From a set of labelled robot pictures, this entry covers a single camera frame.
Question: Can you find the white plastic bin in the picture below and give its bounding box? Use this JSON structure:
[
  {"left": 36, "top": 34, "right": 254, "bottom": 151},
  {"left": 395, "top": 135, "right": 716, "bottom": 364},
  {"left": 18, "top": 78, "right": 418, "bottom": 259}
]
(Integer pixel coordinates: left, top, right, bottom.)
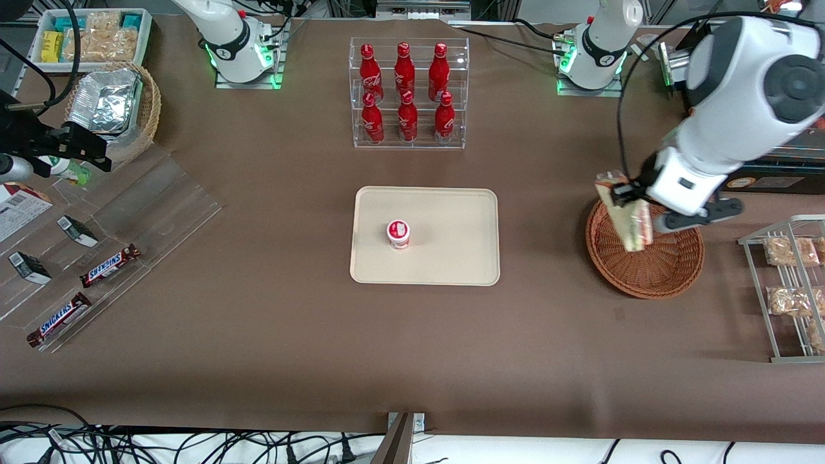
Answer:
[{"left": 29, "top": 8, "right": 153, "bottom": 72}]

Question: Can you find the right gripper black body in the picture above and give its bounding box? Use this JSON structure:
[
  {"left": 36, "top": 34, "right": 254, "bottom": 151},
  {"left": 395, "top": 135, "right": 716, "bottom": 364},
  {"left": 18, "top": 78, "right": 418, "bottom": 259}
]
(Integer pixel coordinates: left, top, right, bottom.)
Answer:
[{"left": 0, "top": 90, "right": 52, "bottom": 178}]

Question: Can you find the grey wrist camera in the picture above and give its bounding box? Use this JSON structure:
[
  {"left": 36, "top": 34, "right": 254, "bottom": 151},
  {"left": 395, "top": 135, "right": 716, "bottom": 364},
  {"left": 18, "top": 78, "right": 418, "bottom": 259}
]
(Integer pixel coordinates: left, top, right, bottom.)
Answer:
[
  {"left": 0, "top": 155, "right": 33, "bottom": 182},
  {"left": 654, "top": 198, "right": 745, "bottom": 233}
]

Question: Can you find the yellow snack pack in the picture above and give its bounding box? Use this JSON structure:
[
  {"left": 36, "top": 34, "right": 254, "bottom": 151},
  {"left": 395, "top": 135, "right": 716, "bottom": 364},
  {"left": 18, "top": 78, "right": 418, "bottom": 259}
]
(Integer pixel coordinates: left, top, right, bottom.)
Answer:
[{"left": 41, "top": 31, "right": 65, "bottom": 63}]

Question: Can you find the clear acrylic bottle rack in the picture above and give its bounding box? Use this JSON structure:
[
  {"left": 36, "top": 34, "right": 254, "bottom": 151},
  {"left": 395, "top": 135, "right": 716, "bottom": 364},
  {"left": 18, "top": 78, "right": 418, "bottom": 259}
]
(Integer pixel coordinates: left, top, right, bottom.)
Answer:
[{"left": 349, "top": 37, "right": 470, "bottom": 150}]

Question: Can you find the grey metal post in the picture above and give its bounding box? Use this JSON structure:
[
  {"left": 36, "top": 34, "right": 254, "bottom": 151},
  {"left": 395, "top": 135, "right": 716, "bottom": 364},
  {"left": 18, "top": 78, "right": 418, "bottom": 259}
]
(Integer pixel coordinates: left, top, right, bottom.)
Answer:
[{"left": 371, "top": 412, "right": 414, "bottom": 464}]

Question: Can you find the aluminium foil tray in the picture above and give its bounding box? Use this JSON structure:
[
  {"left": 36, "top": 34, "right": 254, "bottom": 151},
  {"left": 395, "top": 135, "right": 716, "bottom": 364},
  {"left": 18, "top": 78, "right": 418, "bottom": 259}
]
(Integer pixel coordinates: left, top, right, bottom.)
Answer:
[{"left": 68, "top": 70, "right": 144, "bottom": 136}]

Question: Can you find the clear acrylic stepped stand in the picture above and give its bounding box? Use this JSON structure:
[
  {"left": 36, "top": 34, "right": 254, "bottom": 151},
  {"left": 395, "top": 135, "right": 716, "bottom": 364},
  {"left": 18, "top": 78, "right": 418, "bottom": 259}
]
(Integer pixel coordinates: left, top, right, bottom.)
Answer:
[{"left": 0, "top": 143, "right": 223, "bottom": 354}]

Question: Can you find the black equipment case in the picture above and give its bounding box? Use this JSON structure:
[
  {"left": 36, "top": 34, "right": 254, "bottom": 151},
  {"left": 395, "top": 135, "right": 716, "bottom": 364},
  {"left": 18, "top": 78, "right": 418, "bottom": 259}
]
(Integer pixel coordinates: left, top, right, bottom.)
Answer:
[{"left": 727, "top": 129, "right": 825, "bottom": 194}]

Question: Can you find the green white plastic bottle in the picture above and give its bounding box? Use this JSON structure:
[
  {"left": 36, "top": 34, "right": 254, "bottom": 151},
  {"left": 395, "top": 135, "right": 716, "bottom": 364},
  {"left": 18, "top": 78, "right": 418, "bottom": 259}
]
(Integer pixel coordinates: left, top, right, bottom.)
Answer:
[{"left": 39, "top": 155, "right": 92, "bottom": 186}]

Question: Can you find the red cola bottle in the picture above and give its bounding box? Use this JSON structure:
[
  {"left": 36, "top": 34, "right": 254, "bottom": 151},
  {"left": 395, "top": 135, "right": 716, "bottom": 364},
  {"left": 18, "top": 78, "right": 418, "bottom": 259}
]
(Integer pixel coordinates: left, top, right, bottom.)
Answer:
[
  {"left": 397, "top": 90, "right": 418, "bottom": 143},
  {"left": 361, "top": 92, "right": 385, "bottom": 144},
  {"left": 394, "top": 42, "right": 416, "bottom": 97},
  {"left": 428, "top": 43, "right": 450, "bottom": 102},
  {"left": 434, "top": 91, "right": 456, "bottom": 144},
  {"left": 359, "top": 43, "right": 385, "bottom": 104}
]

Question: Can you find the beige plastic tray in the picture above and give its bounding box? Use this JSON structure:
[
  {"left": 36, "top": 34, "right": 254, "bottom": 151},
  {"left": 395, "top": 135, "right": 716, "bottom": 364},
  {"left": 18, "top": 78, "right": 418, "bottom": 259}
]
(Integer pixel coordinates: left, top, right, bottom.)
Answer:
[{"left": 349, "top": 186, "right": 501, "bottom": 286}]

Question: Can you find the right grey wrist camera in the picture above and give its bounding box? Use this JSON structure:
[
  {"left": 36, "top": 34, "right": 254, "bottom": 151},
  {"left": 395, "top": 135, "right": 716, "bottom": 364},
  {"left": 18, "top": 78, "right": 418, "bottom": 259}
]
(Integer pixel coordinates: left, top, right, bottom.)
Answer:
[{"left": 0, "top": 155, "right": 33, "bottom": 182}]

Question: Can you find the brown wicker basket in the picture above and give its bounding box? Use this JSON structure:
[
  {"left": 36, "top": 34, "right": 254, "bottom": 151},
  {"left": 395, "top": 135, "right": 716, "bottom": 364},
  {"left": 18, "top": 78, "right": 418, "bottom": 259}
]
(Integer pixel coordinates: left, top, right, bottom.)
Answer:
[{"left": 585, "top": 198, "right": 705, "bottom": 300}]

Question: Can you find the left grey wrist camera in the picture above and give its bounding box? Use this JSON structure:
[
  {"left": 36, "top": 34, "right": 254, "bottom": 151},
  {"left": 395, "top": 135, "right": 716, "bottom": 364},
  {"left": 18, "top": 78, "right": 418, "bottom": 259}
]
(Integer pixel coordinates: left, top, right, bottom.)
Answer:
[{"left": 654, "top": 198, "right": 745, "bottom": 233}]

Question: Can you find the Snickers chocolate bar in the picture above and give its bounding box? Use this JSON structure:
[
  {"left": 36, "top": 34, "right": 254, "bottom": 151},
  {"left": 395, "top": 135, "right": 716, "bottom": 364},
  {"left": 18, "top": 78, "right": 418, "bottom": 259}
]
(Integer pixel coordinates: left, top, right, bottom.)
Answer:
[
  {"left": 26, "top": 292, "right": 93, "bottom": 349},
  {"left": 79, "top": 244, "right": 141, "bottom": 289}
]

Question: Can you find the triangle sandwich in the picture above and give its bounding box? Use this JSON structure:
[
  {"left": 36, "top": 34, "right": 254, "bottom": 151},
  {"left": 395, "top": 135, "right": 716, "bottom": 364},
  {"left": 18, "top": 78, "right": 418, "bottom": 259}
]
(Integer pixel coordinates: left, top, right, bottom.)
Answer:
[{"left": 594, "top": 170, "right": 654, "bottom": 253}]

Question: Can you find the grey metal wire rack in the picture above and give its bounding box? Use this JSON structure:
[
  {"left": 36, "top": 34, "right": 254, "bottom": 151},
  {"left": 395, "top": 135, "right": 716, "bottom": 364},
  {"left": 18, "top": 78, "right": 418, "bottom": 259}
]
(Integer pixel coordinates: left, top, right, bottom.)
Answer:
[{"left": 738, "top": 215, "right": 825, "bottom": 363}]

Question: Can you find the aluminium frame profile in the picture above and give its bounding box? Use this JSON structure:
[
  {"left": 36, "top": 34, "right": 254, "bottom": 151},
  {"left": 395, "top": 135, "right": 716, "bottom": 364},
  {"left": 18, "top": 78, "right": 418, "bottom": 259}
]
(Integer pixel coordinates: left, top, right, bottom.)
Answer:
[{"left": 374, "top": 0, "right": 474, "bottom": 20}]

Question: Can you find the light wicker basket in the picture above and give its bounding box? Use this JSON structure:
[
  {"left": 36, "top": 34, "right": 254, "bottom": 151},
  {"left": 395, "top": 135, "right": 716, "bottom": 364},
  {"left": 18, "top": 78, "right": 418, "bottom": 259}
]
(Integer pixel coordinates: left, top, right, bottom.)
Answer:
[{"left": 64, "top": 61, "right": 162, "bottom": 165}]

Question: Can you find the white red printed carton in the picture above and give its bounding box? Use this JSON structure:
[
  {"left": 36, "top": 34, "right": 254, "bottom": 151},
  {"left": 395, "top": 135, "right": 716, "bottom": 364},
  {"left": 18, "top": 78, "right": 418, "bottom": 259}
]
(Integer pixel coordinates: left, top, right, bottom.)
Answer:
[{"left": 0, "top": 182, "right": 53, "bottom": 244}]

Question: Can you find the small black box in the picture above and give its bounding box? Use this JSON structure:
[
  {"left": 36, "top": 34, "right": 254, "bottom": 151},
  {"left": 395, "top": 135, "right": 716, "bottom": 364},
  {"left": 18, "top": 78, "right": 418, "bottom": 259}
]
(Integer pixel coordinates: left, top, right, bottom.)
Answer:
[
  {"left": 8, "top": 251, "right": 52, "bottom": 285},
  {"left": 57, "top": 215, "right": 99, "bottom": 248}
]

